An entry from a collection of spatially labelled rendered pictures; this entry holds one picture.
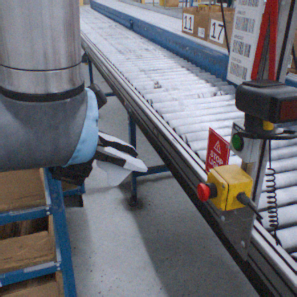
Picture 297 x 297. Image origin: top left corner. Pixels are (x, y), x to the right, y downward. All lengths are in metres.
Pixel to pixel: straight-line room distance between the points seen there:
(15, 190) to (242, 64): 0.60
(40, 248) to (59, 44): 0.72
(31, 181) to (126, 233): 1.05
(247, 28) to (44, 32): 0.44
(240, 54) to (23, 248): 0.73
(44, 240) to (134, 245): 0.87
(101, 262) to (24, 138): 1.37
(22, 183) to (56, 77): 0.54
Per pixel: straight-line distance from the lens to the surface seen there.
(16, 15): 0.32
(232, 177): 0.69
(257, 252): 0.76
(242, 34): 0.68
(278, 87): 0.56
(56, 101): 0.34
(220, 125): 1.25
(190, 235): 1.81
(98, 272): 1.65
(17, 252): 0.98
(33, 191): 0.86
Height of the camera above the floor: 1.25
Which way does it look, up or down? 29 degrees down
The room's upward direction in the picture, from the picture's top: straight up
